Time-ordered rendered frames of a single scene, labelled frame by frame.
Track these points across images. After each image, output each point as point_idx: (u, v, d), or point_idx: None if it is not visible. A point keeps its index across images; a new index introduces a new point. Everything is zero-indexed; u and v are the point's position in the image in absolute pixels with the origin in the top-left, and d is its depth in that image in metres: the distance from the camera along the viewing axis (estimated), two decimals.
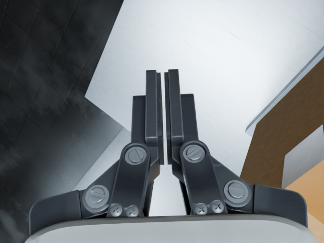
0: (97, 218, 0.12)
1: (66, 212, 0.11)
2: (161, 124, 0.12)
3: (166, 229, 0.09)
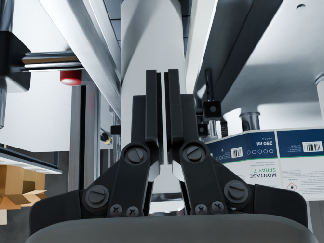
0: (97, 218, 0.12)
1: (66, 212, 0.11)
2: (161, 124, 0.12)
3: (166, 229, 0.09)
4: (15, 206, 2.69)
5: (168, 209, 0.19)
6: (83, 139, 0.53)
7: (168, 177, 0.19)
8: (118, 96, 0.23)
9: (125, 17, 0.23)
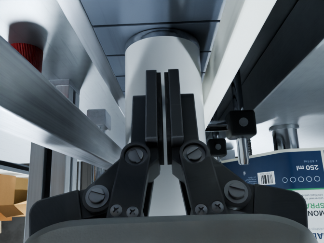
0: (97, 218, 0.12)
1: (66, 212, 0.11)
2: (161, 124, 0.12)
3: (166, 229, 0.09)
4: (6, 217, 2.51)
5: None
6: (50, 165, 0.36)
7: None
8: (7, 113, 0.06)
9: (130, 68, 0.18)
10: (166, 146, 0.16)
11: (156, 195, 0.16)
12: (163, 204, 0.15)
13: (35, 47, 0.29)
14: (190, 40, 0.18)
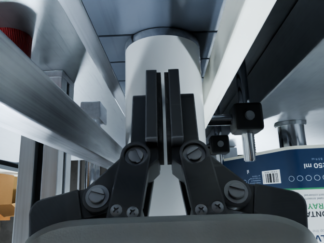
0: (97, 218, 0.12)
1: (66, 212, 0.11)
2: (161, 124, 0.12)
3: (166, 229, 0.09)
4: (4, 217, 2.49)
5: None
6: (41, 162, 0.34)
7: None
8: None
9: (130, 67, 0.18)
10: (166, 145, 0.16)
11: (155, 194, 0.16)
12: (162, 203, 0.15)
13: (23, 32, 0.27)
14: (190, 39, 0.18)
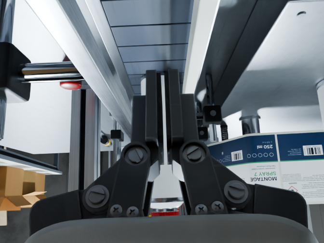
0: (97, 218, 0.12)
1: (66, 212, 0.11)
2: (161, 124, 0.12)
3: (166, 229, 0.09)
4: (15, 207, 2.69)
5: (169, 207, 0.34)
6: (83, 143, 0.53)
7: (169, 188, 0.34)
8: (118, 105, 0.23)
9: (143, 90, 0.38)
10: None
11: None
12: None
13: None
14: None
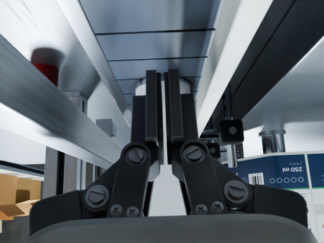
0: (97, 218, 0.12)
1: (66, 212, 0.11)
2: (161, 124, 0.12)
3: (166, 229, 0.09)
4: (7, 216, 2.56)
5: None
6: (62, 168, 0.41)
7: None
8: (78, 146, 0.11)
9: None
10: (165, 160, 0.23)
11: (158, 194, 0.23)
12: (163, 199, 0.23)
13: (53, 66, 0.34)
14: (182, 82, 0.26)
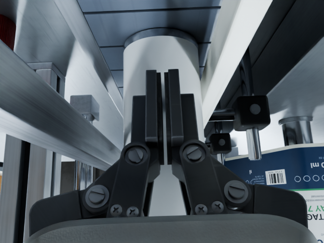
0: (97, 218, 0.12)
1: (66, 212, 0.11)
2: (161, 124, 0.12)
3: (166, 229, 0.09)
4: None
5: None
6: (28, 161, 0.31)
7: None
8: None
9: (128, 68, 0.18)
10: (165, 146, 0.16)
11: (155, 196, 0.15)
12: (161, 205, 0.15)
13: (6, 17, 0.24)
14: (188, 40, 0.18)
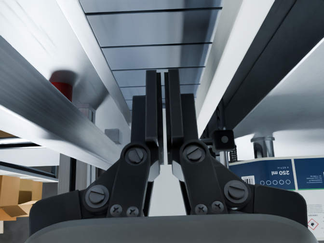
0: (97, 218, 0.12)
1: (66, 212, 0.11)
2: (161, 124, 0.12)
3: (166, 229, 0.09)
4: (10, 217, 2.61)
5: None
6: (74, 171, 0.46)
7: None
8: (108, 163, 0.16)
9: None
10: (167, 169, 0.31)
11: (161, 195, 0.30)
12: (165, 199, 0.30)
13: (68, 84, 0.39)
14: None
